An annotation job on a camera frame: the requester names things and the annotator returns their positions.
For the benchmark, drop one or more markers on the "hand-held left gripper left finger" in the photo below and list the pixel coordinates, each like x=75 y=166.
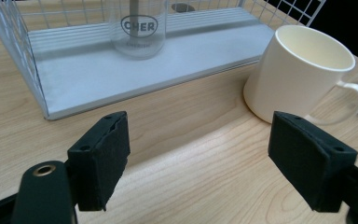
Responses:
x=99 y=161

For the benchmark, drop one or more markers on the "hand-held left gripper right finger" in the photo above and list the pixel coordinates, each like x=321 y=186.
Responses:
x=310 y=161

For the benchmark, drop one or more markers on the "cream ceramic mug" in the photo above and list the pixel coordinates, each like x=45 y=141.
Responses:
x=286 y=77

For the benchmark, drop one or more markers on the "clear lidded glass cup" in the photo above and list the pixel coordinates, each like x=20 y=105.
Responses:
x=136 y=46

